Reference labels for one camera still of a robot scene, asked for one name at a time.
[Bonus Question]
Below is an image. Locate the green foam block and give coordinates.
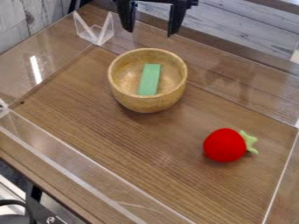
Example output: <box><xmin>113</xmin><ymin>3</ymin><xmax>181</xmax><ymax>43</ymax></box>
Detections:
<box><xmin>137</xmin><ymin>64</ymin><xmax>161</xmax><ymax>95</ymax></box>

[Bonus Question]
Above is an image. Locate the black metal table frame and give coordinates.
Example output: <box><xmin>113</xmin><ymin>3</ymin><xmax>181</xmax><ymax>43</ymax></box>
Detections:
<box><xmin>0</xmin><ymin>176</ymin><xmax>69</xmax><ymax>224</ymax></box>

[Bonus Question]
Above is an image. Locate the clear acrylic enclosure wall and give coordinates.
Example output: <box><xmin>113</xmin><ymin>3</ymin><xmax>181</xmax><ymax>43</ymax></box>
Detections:
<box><xmin>0</xmin><ymin>99</ymin><xmax>194</xmax><ymax>224</ymax></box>

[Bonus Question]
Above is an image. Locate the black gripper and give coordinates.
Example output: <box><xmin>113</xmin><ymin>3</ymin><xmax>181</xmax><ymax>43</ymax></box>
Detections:
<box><xmin>113</xmin><ymin>0</ymin><xmax>198</xmax><ymax>37</ymax></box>

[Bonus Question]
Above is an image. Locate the red plush strawberry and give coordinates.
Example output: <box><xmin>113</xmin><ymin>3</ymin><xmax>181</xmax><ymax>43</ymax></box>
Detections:
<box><xmin>201</xmin><ymin>128</ymin><xmax>258</xmax><ymax>163</ymax></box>

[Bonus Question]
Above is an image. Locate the wooden brown bowl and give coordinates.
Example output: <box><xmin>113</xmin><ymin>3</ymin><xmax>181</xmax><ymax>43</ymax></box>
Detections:
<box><xmin>106</xmin><ymin>48</ymin><xmax>188</xmax><ymax>113</ymax></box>

